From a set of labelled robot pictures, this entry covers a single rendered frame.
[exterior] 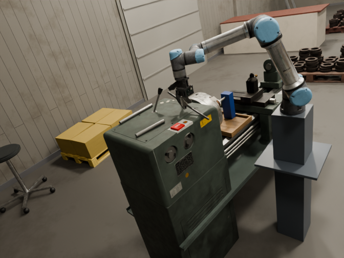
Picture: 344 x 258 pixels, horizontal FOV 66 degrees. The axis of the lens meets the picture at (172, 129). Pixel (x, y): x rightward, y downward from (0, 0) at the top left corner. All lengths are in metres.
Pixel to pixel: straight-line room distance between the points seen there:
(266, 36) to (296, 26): 5.72
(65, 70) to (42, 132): 1.03
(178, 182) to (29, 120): 3.23
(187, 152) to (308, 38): 5.93
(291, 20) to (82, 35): 4.69
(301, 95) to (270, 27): 0.41
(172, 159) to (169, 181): 0.12
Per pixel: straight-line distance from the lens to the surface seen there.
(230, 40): 1.63
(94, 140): 3.89
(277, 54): 1.54
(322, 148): 2.14
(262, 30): 1.48
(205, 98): 1.90
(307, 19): 7.11
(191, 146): 1.58
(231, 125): 2.19
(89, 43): 4.92
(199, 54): 1.51
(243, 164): 2.32
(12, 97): 4.34
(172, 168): 1.50
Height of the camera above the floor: 1.94
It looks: 27 degrees down
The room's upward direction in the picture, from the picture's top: 14 degrees counter-clockwise
